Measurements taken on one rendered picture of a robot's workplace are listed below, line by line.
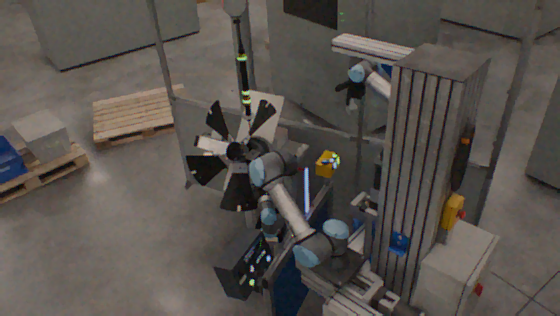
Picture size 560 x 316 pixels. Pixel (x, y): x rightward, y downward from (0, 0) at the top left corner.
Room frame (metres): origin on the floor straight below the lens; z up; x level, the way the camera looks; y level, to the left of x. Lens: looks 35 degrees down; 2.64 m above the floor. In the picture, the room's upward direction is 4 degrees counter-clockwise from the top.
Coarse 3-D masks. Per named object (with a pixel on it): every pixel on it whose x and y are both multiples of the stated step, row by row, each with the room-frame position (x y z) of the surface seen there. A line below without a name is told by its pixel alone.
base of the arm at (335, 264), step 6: (348, 252) 1.35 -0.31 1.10; (330, 258) 1.32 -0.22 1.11; (336, 258) 1.31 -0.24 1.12; (342, 258) 1.31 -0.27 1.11; (348, 258) 1.33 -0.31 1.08; (324, 264) 1.32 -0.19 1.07; (330, 264) 1.31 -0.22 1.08; (336, 264) 1.31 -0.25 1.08; (342, 264) 1.30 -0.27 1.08; (348, 264) 1.32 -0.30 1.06; (330, 270) 1.30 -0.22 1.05; (336, 270) 1.29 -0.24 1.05; (342, 270) 1.29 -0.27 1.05
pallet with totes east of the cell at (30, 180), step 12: (24, 144) 4.12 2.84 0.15; (72, 144) 4.08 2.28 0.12; (24, 156) 4.07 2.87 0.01; (60, 156) 3.81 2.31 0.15; (72, 156) 3.80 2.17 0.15; (84, 156) 3.83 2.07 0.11; (36, 168) 3.62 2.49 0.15; (48, 168) 3.61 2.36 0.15; (72, 168) 3.75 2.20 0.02; (12, 180) 3.44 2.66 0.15; (24, 180) 3.43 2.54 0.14; (36, 180) 3.49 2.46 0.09; (48, 180) 3.57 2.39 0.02; (0, 192) 3.27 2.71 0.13; (24, 192) 3.40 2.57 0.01; (0, 204) 3.25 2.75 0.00
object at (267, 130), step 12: (252, 96) 2.55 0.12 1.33; (264, 96) 2.52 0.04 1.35; (276, 96) 2.48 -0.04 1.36; (252, 108) 2.50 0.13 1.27; (276, 108) 2.43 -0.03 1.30; (252, 120) 2.44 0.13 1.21; (276, 120) 2.38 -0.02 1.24; (240, 132) 2.42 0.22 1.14; (264, 132) 2.35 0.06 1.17; (228, 180) 2.24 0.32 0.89
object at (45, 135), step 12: (24, 120) 4.09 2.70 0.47; (36, 120) 4.07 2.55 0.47; (48, 120) 4.05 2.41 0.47; (60, 120) 4.02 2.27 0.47; (24, 132) 3.83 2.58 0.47; (36, 132) 3.81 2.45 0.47; (48, 132) 3.79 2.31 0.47; (60, 132) 3.84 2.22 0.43; (36, 144) 3.68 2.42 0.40; (48, 144) 3.75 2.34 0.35; (60, 144) 3.83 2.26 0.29; (36, 156) 3.73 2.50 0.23; (48, 156) 3.73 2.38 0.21
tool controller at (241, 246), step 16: (240, 240) 1.35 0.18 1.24; (256, 240) 1.34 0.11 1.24; (224, 256) 1.26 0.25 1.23; (240, 256) 1.24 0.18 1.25; (256, 256) 1.29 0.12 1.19; (272, 256) 1.37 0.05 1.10; (224, 272) 1.19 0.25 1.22; (240, 272) 1.18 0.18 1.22; (224, 288) 1.20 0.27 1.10; (240, 288) 1.16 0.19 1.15
